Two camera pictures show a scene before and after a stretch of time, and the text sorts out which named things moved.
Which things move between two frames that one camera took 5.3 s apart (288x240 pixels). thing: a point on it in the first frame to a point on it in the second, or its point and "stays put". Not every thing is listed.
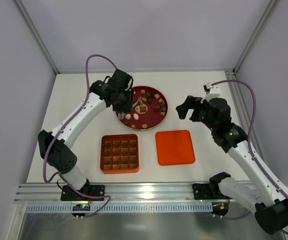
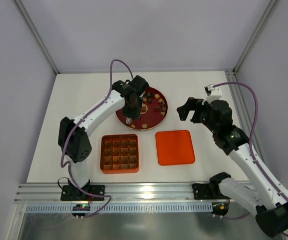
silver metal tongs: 121,115 to 129,120
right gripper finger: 189,104 stays put
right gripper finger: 195,116 stays put
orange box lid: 174,148 stays put
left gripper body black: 123,107 to 131,112
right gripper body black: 193,110 stays put
